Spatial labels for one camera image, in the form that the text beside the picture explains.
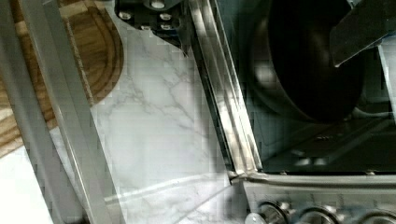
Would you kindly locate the oven knob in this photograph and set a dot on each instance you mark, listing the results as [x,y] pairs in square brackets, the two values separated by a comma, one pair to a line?
[269,213]
[319,215]
[377,217]

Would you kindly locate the wooden cutting board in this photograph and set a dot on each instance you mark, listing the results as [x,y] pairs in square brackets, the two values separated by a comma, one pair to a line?
[69,50]

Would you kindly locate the black bowl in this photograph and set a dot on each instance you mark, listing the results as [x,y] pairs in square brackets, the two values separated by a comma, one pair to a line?
[289,64]

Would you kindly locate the stainless steel toaster oven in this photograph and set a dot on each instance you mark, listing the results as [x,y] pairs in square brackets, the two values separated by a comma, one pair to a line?
[348,164]

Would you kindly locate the left oven knob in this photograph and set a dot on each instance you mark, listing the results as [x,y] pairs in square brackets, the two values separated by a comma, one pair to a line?
[269,213]

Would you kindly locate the middle oven knob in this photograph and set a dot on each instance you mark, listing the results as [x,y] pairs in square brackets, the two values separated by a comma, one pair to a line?
[319,215]

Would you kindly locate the right oven knob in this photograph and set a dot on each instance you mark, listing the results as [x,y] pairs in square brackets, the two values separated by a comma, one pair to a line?
[377,217]

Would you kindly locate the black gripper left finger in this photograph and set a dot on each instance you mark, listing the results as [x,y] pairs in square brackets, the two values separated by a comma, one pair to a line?
[164,18]

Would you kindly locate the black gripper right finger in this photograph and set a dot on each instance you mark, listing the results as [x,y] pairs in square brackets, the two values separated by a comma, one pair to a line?
[364,26]

